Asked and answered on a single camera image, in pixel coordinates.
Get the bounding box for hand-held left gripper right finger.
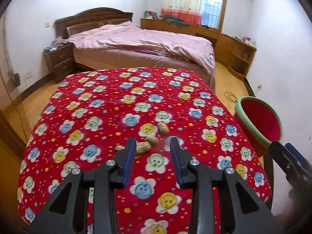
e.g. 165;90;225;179
169;137;284;234

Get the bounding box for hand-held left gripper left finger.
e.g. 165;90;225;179
28;137;137;234

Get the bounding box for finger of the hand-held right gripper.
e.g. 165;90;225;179
285;143;312;176
269;141;303;183

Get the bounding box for red bin with green rim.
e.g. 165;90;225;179
234;97;284;158

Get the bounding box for red printed smiley blanket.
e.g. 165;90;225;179
17;68;272;234

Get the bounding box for wooden nightstand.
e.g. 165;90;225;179
43;43;75;83

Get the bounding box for pink quilt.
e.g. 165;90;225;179
68;21;215;75

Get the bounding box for small bottles and cups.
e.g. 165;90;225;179
235;36;256;47

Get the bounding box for long wooden cabinet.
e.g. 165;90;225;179
140;18;257;81

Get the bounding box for pale crumpled clothes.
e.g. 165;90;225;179
44;36;70;51

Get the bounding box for dark grey clothes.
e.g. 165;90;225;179
163;15;189;28

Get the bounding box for row of books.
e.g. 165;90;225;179
144;10;159;20

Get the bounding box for wooden bed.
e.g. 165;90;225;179
54;7;216;93

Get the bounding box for barred window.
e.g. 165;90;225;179
201;0;228;30

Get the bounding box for floral curtain with red hem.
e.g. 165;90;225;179
161;0;207;26

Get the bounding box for coiled floor cable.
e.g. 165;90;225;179
224;91;238;103

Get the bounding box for wooden door frame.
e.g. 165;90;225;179
0;17;27;156

